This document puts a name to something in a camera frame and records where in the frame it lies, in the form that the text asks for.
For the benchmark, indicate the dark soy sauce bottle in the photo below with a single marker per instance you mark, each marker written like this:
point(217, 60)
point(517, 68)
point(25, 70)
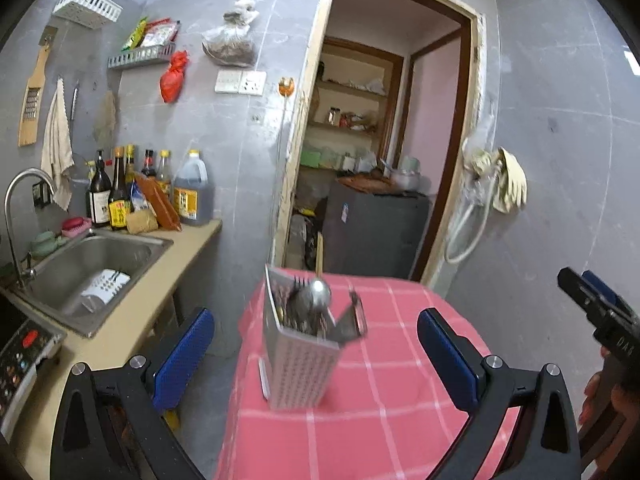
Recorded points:
point(99, 193)

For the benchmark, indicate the white wall basket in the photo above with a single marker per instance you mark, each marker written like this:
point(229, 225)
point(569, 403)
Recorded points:
point(91, 14)

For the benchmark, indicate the stainless steel sink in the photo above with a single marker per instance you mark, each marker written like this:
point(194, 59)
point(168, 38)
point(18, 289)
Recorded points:
point(56, 282)

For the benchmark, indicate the beige gloves on hose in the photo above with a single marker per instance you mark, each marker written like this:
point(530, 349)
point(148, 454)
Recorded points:
point(510, 191)

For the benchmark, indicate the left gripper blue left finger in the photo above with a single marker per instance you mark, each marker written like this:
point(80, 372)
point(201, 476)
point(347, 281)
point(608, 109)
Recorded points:
point(176, 358)

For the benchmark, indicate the dark grey cabinet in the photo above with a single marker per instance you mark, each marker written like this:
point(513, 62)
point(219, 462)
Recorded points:
point(369, 234)

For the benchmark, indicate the person's right hand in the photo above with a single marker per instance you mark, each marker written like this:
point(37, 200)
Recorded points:
point(610, 412)

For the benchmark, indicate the green box on shelf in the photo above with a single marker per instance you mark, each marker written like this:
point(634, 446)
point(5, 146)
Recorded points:
point(310, 158)

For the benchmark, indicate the chrome faucet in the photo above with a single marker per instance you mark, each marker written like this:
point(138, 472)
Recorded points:
point(17, 224)

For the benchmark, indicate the large steel spoon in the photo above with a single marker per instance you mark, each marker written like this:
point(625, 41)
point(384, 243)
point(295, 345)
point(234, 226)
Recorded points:
point(307, 305)

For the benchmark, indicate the brown scrub sponge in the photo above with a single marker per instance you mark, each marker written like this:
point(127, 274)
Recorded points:
point(141, 221)

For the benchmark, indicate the grey wall rack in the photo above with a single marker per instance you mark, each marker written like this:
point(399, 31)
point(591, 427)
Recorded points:
point(141, 56)

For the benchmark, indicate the pink checkered tablecloth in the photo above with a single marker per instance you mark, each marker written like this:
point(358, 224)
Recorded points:
point(385, 414)

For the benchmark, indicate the clear bag of dried goods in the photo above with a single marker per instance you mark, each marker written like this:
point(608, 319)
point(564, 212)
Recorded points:
point(232, 43)

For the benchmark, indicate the wooden grater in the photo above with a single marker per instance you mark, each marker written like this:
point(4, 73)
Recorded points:
point(28, 127)

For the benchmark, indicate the perforated steel utensil holder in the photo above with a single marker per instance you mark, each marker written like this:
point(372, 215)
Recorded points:
point(296, 368)

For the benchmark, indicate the white perforated basket in sink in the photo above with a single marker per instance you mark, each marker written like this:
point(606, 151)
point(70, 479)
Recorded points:
point(102, 288)

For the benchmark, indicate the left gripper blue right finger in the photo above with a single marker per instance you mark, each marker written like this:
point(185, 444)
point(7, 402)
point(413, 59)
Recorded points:
point(456, 361)

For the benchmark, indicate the orange chili sauce packet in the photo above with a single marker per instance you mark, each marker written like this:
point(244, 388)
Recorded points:
point(165, 214)

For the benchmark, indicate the yellow-label soy sauce bottle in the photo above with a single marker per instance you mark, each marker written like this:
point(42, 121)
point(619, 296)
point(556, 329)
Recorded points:
point(119, 205)

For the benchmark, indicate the hanging white cloth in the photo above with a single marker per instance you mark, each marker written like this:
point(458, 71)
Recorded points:
point(57, 153)

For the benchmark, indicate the red plastic bag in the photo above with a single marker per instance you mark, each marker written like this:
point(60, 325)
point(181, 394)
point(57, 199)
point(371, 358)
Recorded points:
point(172, 80)

